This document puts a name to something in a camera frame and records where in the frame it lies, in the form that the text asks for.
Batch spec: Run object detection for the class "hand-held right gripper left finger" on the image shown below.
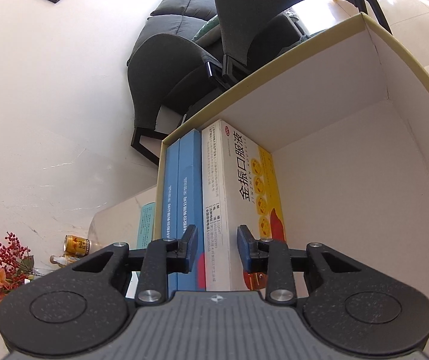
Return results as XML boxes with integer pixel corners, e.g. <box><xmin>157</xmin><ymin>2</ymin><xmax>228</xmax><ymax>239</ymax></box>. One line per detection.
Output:
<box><xmin>72</xmin><ymin>227</ymin><xmax>200</xmax><ymax>306</ymax></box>

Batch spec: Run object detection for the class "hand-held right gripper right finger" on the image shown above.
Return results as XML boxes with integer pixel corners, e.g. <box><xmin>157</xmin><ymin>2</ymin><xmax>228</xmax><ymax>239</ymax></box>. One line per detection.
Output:
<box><xmin>237</xmin><ymin>224</ymin><xmax>364</xmax><ymax>304</ymax></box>

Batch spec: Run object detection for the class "white and yellow medicine box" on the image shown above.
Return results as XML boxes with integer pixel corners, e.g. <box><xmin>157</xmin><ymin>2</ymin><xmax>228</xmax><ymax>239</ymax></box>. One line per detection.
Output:
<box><xmin>201</xmin><ymin>119</ymin><xmax>287</xmax><ymax>293</ymax></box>

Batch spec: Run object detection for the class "beige cardboard box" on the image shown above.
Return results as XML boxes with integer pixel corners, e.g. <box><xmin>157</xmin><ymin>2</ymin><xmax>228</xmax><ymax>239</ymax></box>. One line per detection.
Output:
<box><xmin>154</xmin><ymin>12</ymin><xmax>429</xmax><ymax>308</ymax></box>

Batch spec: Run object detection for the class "light teal booklet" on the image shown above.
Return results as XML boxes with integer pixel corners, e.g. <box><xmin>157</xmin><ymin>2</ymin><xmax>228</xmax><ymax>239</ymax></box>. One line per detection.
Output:
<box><xmin>137</xmin><ymin>202</ymin><xmax>157</xmax><ymax>250</ymax></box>

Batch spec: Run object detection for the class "blue medicine box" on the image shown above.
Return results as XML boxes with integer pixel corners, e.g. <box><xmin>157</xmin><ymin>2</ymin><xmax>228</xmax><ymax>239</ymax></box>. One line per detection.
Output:
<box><xmin>176</xmin><ymin>129</ymin><xmax>207</xmax><ymax>292</ymax></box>
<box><xmin>161</xmin><ymin>139</ymin><xmax>181</xmax><ymax>293</ymax></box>

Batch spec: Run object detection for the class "golden drink can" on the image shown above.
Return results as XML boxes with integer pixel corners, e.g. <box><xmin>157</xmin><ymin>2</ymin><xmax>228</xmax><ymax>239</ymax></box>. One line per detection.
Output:
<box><xmin>63</xmin><ymin>234</ymin><xmax>91</xmax><ymax>256</ymax></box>

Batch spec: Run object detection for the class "amber spray bottle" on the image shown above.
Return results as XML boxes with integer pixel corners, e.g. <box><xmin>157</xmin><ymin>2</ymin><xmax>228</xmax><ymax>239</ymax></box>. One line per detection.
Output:
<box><xmin>49</xmin><ymin>254</ymin><xmax>84</xmax><ymax>268</ymax></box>

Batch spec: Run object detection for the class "dark fabric chair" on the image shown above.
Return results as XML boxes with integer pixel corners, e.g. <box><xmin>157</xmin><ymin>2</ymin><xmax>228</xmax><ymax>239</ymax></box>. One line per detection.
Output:
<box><xmin>213</xmin><ymin>0</ymin><xmax>394</xmax><ymax>85</ymax></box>
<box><xmin>126</xmin><ymin>34</ymin><xmax>234</xmax><ymax>166</ymax></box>

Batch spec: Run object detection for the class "red berry flower bouquet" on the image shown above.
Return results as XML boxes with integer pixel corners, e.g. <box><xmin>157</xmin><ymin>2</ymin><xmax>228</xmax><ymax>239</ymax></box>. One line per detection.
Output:
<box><xmin>0</xmin><ymin>227</ymin><xmax>37</xmax><ymax>315</ymax></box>

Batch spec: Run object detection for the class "teal patterned cushion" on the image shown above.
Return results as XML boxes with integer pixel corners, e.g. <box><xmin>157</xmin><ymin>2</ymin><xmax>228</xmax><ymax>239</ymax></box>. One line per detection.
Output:
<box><xmin>193</xmin><ymin>18</ymin><xmax>223</xmax><ymax>47</ymax></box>

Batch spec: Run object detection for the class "dark grey sofa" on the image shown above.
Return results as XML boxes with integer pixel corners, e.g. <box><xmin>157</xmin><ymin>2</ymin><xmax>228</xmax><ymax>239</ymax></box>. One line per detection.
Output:
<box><xmin>150</xmin><ymin>0</ymin><xmax>237</xmax><ymax>47</ymax></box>

